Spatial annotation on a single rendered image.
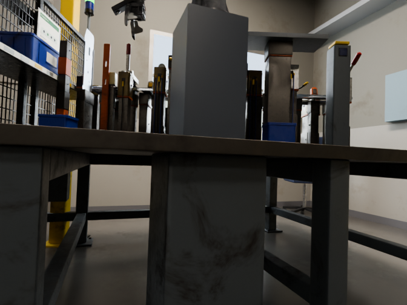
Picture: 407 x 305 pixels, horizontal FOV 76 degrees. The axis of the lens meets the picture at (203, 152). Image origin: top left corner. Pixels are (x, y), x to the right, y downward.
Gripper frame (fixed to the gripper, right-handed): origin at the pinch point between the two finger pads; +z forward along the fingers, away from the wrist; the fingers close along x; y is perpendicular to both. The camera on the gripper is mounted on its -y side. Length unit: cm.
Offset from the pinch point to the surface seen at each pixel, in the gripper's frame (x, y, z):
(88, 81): 15.7, -26.4, 20.8
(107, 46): -2.4, -9.6, 8.1
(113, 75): -0.5, -6.7, 21.8
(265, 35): -27, 63, 11
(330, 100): -21, 92, 35
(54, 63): -2.2, -35.2, 17.4
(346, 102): -23, 98, 36
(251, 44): -19, 59, 12
